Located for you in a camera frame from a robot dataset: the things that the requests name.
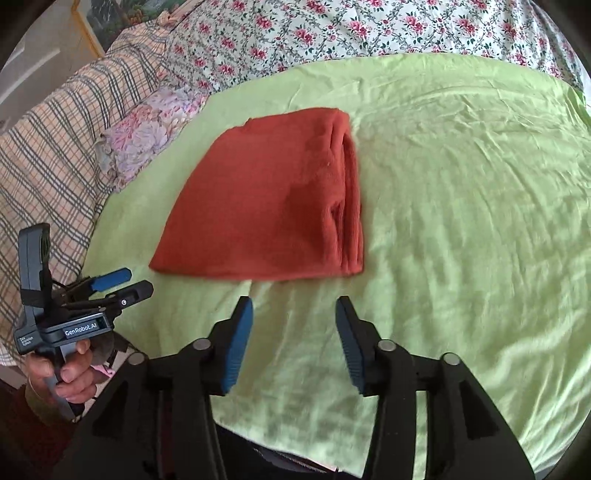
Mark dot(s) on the orange knit sweater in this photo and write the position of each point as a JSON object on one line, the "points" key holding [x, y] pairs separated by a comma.
{"points": [[275, 199]]}

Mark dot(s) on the green bed sheet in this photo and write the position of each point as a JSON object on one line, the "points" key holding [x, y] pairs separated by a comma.
{"points": [[475, 179]]}

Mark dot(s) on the plaid beige blanket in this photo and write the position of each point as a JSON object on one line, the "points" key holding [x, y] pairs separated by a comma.
{"points": [[49, 169]]}

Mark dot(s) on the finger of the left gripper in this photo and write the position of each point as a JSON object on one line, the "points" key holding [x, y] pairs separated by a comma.
{"points": [[91, 285], [114, 303]]}

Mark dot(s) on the framed landscape painting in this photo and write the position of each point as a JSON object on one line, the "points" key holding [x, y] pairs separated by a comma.
{"points": [[107, 25]]}

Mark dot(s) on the left hand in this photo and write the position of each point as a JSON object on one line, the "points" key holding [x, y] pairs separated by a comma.
{"points": [[79, 380]]}

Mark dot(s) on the floral white quilt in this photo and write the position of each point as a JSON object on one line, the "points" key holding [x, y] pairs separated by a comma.
{"points": [[220, 44]]}

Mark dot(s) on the pink floral pillow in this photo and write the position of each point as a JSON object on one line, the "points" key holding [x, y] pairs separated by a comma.
{"points": [[127, 147]]}

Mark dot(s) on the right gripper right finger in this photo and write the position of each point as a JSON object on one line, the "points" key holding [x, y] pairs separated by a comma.
{"points": [[467, 436]]}

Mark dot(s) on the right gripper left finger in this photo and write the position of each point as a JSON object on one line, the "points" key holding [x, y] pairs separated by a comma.
{"points": [[153, 420]]}

